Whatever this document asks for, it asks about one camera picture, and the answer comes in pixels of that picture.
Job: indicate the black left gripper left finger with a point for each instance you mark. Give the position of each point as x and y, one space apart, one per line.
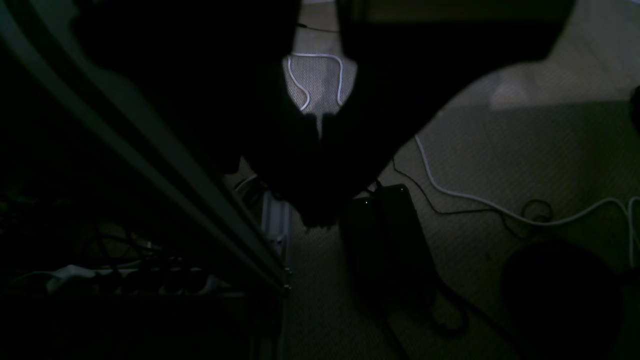
219 64

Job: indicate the white power strip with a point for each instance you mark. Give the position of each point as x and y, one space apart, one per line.
162 281

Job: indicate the black power brick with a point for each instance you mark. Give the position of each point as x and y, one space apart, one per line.
385 245

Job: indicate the aluminium table frame rail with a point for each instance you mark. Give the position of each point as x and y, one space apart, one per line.
72 120

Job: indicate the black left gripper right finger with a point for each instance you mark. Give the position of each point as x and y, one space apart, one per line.
412 58

